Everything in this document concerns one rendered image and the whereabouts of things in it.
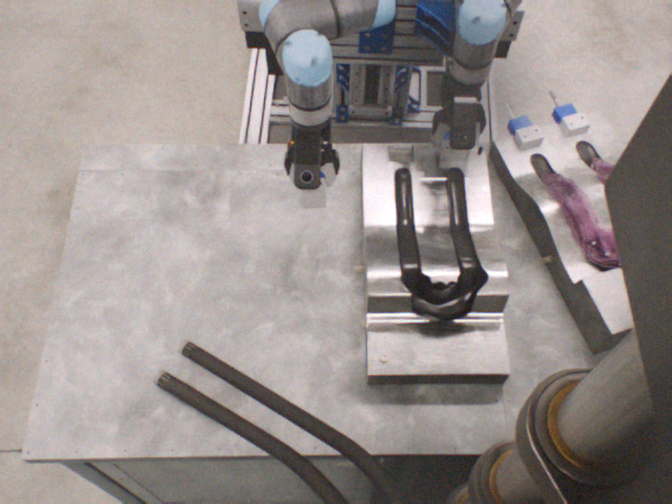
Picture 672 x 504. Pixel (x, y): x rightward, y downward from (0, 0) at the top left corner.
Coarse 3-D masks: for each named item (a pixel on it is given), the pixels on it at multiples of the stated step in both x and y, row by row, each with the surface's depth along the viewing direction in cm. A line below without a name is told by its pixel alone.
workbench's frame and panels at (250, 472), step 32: (96, 480) 158; (128, 480) 161; (160, 480) 164; (192, 480) 164; (224, 480) 165; (256, 480) 165; (288, 480) 166; (352, 480) 166; (416, 480) 167; (448, 480) 167
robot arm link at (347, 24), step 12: (336, 0) 117; (348, 0) 117; (360, 0) 117; (372, 0) 117; (384, 0) 118; (336, 12) 116; (348, 12) 117; (360, 12) 117; (372, 12) 118; (384, 12) 119; (348, 24) 118; (360, 24) 119; (372, 24) 120; (384, 24) 121
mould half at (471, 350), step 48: (432, 144) 152; (480, 144) 152; (384, 192) 146; (432, 192) 146; (480, 192) 146; (384, 240) 140; (432, 240) 140; (480, 240) 140; (384, 288) 131; (384, 336) 134; (432, 336) 134; (480, 336) 134; (384, 384) 136
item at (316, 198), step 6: (324, 180) 139; (324, 186) 138; (306, 192) 138; (312, 192) 138; (318, 192) 138; (324, 192) 138; (306, 198) 139; (312, 198) 139; (318, 198) 139; (324, 198) 139; (306, 204) 141; (312, 204) 141; (318, 204) 141; (324, 204) 141
